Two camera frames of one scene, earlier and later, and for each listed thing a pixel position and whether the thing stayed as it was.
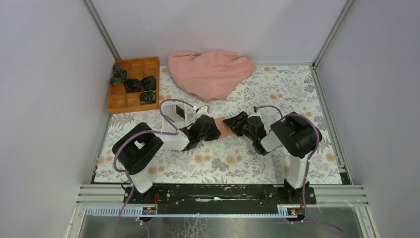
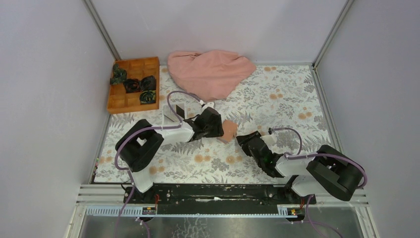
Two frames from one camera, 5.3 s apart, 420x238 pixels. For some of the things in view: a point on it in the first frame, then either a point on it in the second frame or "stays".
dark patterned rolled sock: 148,96 stays
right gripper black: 241,119 → 243,140
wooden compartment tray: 119,100 stays
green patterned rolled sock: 119,75 stays
